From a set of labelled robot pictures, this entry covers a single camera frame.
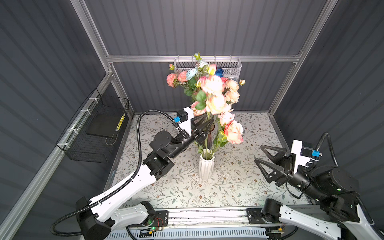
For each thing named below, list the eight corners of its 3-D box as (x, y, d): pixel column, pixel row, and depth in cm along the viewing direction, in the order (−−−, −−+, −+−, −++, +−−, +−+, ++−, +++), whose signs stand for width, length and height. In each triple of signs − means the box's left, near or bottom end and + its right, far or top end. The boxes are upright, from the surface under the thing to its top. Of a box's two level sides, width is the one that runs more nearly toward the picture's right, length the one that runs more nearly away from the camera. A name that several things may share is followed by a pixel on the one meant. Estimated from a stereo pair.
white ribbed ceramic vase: (199, 180, 88) (199, 162, 70) (198, 168, 92) (199, 148, 74) (211, 180, 88) (215, 162, 70) (210, 168, 92) (214, 148, 74)
